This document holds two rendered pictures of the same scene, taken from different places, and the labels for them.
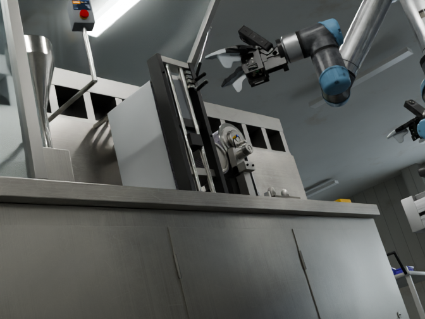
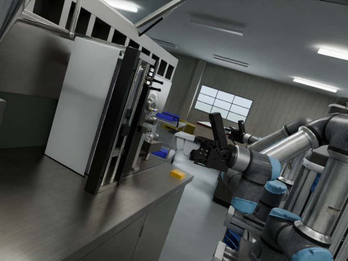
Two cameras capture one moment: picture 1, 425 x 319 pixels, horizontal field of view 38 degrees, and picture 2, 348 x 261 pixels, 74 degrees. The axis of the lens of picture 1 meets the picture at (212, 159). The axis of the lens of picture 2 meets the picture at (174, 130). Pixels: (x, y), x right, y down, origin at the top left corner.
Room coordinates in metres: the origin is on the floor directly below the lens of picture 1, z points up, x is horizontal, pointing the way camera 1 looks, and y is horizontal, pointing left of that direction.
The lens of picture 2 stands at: (0.84, 0.15, 1.33)
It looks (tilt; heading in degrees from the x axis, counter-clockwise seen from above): 8 degrees down; 341
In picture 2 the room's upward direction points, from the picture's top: 19 degrees clockwise
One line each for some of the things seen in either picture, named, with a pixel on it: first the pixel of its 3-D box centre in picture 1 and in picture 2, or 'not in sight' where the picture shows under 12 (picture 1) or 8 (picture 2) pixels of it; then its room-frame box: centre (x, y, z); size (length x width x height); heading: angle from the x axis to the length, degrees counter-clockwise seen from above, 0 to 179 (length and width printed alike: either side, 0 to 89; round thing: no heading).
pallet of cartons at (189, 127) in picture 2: not in sight; (182, 127); (9.63, -3.09, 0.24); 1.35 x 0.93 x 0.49; 54
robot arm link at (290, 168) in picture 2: not in sight; (293, 160); (1.97, -1.05, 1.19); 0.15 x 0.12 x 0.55; 118
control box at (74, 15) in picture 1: (81, 12); not in sight; (1.66, 0.28, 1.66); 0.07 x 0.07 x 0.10; 27
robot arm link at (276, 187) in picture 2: not in sight; (273, 191); (1.91, -0.94, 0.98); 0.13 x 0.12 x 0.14; 118
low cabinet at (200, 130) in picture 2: not in sight; (222, 140); (8.11, -4.15, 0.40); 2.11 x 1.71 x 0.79; 144
